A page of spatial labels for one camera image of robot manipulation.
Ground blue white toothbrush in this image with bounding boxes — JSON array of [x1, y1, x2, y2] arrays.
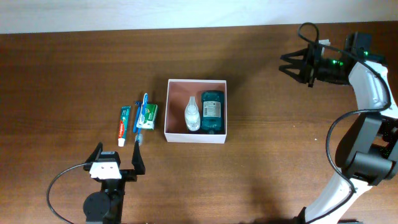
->
[[135, 93, 148, 145]]

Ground pink box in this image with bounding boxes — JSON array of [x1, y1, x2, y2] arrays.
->
[[164, 79, 228, 144]]

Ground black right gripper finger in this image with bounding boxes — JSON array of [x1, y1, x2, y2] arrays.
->
[[280, 48, 308, 62], [279, 64, 307, 83]]

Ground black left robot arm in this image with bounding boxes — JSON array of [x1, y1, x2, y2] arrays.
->
[[83, 140, 146, 223]]

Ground green Colgate toothpaste tube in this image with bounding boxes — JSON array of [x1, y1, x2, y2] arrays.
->
[[118, 106, 131, 147]]

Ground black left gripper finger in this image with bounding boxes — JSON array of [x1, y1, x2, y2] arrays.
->
[[131, 141, 146, 175], [85, 142, 103, 163]]

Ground green Dettol soap bar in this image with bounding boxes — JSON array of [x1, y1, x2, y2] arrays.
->
[[136, 104, 158, 129]]

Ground teal Listerine mouthwash bottle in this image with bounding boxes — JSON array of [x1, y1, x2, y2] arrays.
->
[[201, 90, 224, 134]]

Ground clear foam soap pump bottle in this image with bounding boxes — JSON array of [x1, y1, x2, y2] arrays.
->
[[184, 96, 200, 132]]

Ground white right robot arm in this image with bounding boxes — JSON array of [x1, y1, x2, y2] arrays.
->
[[279, 32, 397, 223]]

